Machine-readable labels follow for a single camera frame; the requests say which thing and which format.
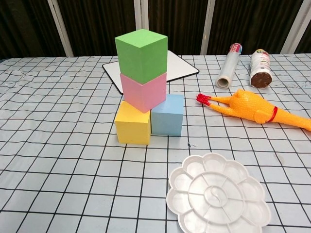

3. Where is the green foam cube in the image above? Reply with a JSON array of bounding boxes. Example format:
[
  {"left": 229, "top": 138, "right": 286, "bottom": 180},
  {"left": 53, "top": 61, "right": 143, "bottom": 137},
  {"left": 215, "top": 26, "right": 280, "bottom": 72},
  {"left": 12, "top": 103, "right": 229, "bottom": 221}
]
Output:
[{"left": 114, "top": 30, "right": 169, "bottom": 84}]

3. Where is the clear plastic wrap roll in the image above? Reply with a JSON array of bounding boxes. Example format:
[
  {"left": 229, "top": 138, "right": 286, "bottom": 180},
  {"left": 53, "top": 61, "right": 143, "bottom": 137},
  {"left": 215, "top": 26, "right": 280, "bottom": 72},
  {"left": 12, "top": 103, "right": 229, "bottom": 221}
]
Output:
[{"left": 216, "top": 43, "right": 244, "bottom": 89}]

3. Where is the white flower-shaped paint palette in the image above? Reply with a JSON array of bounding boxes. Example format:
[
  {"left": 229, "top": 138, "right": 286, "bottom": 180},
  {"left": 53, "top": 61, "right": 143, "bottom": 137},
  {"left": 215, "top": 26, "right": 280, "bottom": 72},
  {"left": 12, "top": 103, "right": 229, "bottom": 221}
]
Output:
[{"left": 166, "top": 152, "right": 272, "bottom": 233}]

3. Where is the white partition frame post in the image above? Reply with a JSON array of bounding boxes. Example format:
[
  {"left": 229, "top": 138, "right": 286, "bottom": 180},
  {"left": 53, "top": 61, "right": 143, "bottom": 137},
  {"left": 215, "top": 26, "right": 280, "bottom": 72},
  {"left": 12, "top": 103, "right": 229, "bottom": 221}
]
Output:
[
  {"left": 134, "top": 0, "right": 149, "bottom": 34},
  {"left": 200, "top": 0, "right": 217, "bottom": 55},
  {"left": 292, "top": 0, "right": 311, "bottom": 54},
  {"left": 47, "top": 0, "right": 74, "bottom": 58}
]

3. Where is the yellow rubber chicken toy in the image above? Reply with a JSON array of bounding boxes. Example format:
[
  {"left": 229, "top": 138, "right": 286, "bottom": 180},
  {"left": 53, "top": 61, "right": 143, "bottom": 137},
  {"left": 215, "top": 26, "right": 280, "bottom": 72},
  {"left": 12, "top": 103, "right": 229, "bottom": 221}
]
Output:
[{"left": 196, "top": 89, "right": 311, "bottom": 132}]

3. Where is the checked grid tablecloth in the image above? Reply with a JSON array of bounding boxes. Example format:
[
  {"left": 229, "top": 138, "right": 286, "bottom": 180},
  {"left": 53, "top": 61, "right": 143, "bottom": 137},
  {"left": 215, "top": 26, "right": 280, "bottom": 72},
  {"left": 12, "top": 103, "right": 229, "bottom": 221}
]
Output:
[{"left": 0, "top": 54, "right": 311, "bottom": 233}]

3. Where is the white bottle with brown base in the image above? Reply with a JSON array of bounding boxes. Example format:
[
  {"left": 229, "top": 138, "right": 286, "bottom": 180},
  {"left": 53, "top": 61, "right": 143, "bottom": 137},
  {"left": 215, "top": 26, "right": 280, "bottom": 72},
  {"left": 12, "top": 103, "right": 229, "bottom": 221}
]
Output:
[{"left": 249, "top": 49, "right": 272, "bottom": 89}]

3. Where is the pink foam cube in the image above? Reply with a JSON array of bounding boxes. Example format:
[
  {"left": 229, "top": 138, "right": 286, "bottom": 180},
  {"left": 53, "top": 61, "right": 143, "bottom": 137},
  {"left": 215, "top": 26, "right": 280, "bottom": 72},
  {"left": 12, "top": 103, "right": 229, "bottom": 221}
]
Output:
[{"left": 119, "top": 72, "right": 167, "bottom": 114}]

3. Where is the white board with black rim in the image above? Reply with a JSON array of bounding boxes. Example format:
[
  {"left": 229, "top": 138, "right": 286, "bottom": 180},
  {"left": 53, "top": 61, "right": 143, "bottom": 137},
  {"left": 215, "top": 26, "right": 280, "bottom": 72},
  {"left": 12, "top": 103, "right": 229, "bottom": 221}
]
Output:
[{"left": 102, "top": 50, "right": 200, "bottom": 94}]

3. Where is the blue foam cube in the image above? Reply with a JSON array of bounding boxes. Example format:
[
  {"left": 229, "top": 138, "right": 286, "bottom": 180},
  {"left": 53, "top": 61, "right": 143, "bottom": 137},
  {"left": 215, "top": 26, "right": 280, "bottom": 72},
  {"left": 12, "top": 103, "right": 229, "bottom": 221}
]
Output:
[{"left": 150, "top": 94, "right": 184, "bottom": 137}]

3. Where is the yellow foam cube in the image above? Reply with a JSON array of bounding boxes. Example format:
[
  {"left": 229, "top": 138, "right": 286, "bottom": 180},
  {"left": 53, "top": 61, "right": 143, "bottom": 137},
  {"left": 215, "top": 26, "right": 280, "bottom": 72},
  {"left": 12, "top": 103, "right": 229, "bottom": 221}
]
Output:
[{"left": 114, "top": 100, "right": 152, "bottom": 146}]

